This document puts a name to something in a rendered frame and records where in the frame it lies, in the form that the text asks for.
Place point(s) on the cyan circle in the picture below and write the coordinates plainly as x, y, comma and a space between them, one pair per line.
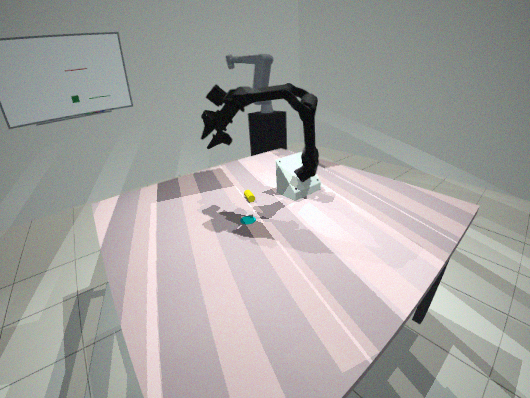
247, 220

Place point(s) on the yellow cylinder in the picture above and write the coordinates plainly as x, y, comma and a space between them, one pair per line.
248, 194

